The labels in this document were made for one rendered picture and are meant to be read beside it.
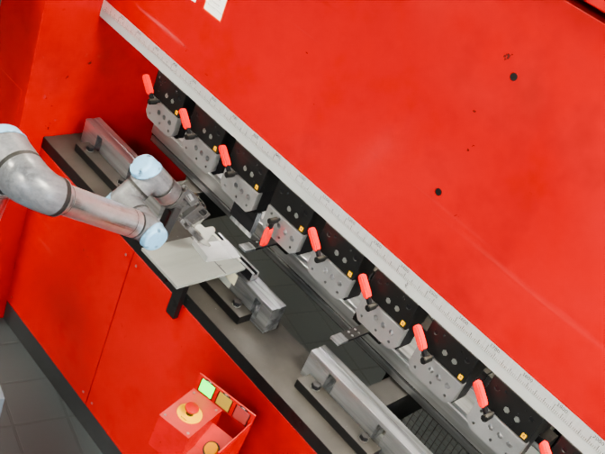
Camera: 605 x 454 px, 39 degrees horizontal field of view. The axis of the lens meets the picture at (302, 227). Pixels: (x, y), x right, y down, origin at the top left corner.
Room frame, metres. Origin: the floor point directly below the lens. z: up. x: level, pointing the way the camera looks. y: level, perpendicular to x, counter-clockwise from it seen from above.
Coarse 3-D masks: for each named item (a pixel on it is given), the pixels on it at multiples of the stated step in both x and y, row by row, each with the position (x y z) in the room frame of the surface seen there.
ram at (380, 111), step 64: (128, 0) 2.56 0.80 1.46; (256, 0) 2.27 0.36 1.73; (320, 0) 2.15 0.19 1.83; (384, 0) 2.05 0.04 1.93; (448, 0) 1.96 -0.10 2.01; (512, 0) 1.88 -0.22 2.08; (576, 0) 1.87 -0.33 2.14; (192, 64) 2.36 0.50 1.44; (256, 64) 2.23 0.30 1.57; (320, 64) 2.11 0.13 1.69; (384, 64) 2.01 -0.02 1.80; (448, 64) 1.92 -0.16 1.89; (512, 64) 1.84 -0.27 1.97; (576, 64) 1.77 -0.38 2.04; (256, 128) 2.18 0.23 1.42; (320, 128) 2.07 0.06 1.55; (384, 128) 1.97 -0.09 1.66; (448, 128) 1.88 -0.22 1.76; (512, 128) 1.80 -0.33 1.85; (576, 128) 1.73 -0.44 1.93; (384, 192) 1.92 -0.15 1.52; (448, 192) 1.84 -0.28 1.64; (512, 192) 1.76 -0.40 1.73; (576, 192) 1.69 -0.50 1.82; (448, 256) 1.79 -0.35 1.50; (512, 256) 1.72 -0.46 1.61; (576, 256) 1.65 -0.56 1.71; (448, 320) 1.75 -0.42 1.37; (512, 320) 1.67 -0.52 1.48; (576, 320) 1.61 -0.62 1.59; (512, 384) 1.63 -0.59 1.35; (576, 384) 1.57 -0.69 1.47
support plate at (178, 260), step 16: (176, 240) 2.11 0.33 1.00; (192, 240) 2.15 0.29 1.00; (208, 240) 2.18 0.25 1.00; (160, 256) 2.01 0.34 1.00; (176, 256) 2.04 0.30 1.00; (192, 256) 2.07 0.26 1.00; (176, 272) 1.97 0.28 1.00; (192, 272) 2.00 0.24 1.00; (208, 272) 2.03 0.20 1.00; (176, 288) 1.91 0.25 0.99
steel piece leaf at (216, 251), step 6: (198, 246) 2.10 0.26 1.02; (204, 246) 2.14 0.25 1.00; (216, 246) 2.16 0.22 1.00; (222, 246) 2.18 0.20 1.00; (198, 252) 2.10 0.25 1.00; (204, 252) 2.08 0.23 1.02; (210, 252) 2.12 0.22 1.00; (216, 252) 2.13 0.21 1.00; (222, 252) 2.15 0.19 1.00; (204, 258) 2.07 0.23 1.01; (210, 258) 2.09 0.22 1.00; (216, 258) 2.11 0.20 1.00; (222, 258) 2.12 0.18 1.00; (228, 258) 2.13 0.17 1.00
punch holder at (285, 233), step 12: (276, 192) 2.09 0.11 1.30; (288, 192) 2.07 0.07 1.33; (276, 204) 2.08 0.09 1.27; (288, 204) 2.06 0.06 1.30; (300, 204) 2.04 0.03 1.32; (264, 216) 2.10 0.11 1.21; (276, 216) 2.07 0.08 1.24; (288, 216) 2.06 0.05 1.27; (300, 216) 2.04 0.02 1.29; (312, 216) 2.02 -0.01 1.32; (264, 228) 2.09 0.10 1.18; (276, 228) 2.06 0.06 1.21; (288, 228) 2.04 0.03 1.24; (276, 240) 2.05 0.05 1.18; (288, 240) 2.03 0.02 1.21; (300, 240) 2.01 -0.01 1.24; (288, 252) 2.02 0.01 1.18; (300, 252) 2.04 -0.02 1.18
